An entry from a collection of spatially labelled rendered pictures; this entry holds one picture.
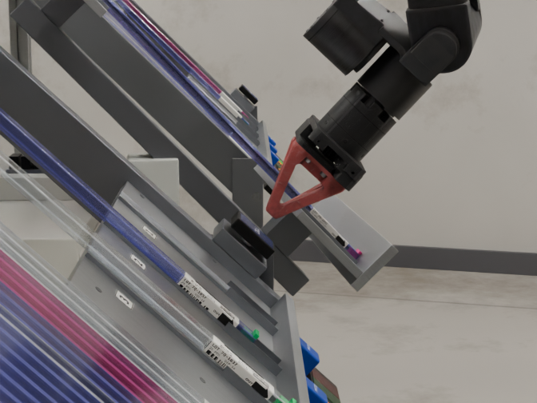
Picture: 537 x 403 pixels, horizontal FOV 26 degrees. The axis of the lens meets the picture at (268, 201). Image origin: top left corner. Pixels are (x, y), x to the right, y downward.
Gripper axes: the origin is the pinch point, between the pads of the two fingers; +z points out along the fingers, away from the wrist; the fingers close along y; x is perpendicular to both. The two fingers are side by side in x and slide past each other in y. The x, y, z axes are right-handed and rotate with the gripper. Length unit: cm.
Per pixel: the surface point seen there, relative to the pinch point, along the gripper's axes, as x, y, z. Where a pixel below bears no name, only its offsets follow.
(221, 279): -0.6, 9.6, 7.0
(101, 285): -10.8, 37.0, 6.8
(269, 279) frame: 5.2, -3.3, 6.5
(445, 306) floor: 101, -248, 22
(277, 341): 6.1, 14.9, 6.7
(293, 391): 6.1, 30.0, 5.3
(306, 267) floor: 70, -300, 52
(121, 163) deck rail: -14.5, 2.7, 6.5
